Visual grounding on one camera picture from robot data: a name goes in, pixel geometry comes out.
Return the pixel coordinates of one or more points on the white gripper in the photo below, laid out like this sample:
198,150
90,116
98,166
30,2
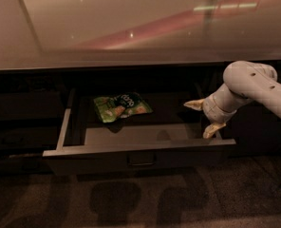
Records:
214,108

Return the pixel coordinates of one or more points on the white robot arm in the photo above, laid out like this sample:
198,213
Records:
243,82

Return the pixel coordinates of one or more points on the green items in drawer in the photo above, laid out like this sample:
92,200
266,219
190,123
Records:
111,108

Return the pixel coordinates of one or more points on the dark cabinet door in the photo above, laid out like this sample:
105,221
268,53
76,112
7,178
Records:
255,129

